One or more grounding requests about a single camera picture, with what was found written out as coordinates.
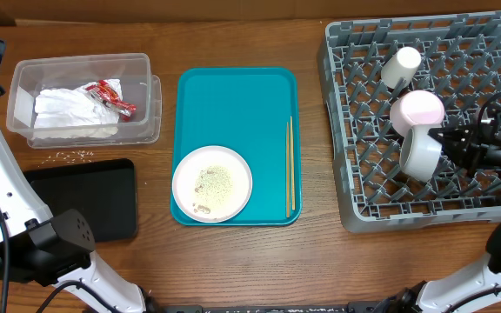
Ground grey small saucer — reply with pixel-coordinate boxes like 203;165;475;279
399;124;442;183

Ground pink plastic bowl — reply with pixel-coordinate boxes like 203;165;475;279
390;90;444;137

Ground pale green cup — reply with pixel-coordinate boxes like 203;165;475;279
381;47;422;89

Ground white napkin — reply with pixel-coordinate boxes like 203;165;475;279
33;89;118;139
77;79;123;124

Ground red snack wrapper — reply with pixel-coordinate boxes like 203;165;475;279
84;80;137;121

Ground wooden chopstick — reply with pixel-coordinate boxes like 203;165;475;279
285;122;291;218
289;116;296;211

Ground large white plate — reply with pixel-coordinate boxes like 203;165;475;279
171;145;253;223

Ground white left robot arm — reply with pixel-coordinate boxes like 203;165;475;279
0;40;159;312

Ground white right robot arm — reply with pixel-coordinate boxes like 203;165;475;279
375;91;501;312

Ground clear plastic waste bin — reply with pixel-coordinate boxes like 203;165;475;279
6;53;162;149

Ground grey dishwasher rack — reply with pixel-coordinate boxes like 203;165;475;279
318;11;501;232

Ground scattered rice grains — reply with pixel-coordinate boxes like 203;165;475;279
37;150;95;168

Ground black plastic tray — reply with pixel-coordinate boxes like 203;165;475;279
24;158;138;243

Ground teal plastic serving tray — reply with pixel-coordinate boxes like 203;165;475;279
172;67;303;226

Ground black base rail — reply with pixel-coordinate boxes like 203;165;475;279
157;301;387;313

